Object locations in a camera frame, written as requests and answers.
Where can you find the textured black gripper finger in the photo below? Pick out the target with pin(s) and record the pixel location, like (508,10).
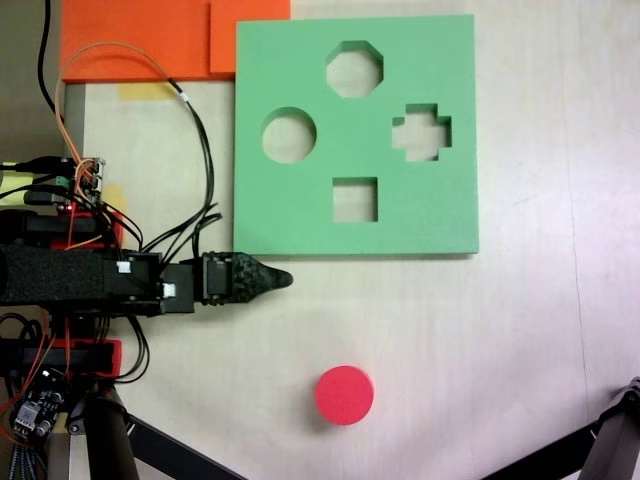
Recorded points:
(255,279)

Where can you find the red cylinder block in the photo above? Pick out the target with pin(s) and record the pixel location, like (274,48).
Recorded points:
(344,395)

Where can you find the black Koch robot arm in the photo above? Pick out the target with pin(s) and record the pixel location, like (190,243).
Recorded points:
(50,275)

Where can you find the large orange foam block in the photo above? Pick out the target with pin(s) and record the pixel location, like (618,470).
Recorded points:
(130,40)

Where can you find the yellow tape piece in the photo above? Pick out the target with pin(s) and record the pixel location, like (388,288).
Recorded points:
(115,195)

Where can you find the green shape sorter board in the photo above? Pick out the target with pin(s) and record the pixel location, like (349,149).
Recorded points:
(400,210)

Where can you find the black tripod leg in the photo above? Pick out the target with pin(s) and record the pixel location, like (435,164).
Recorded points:
(617,430)
(107,440)

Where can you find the yellow tape strip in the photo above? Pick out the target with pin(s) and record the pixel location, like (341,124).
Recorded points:
(140,92)

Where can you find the yellow sticky note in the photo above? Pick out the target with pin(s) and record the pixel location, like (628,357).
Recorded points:
(15,181)

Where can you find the small black circuit board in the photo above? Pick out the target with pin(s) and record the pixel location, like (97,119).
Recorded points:
(30,415)

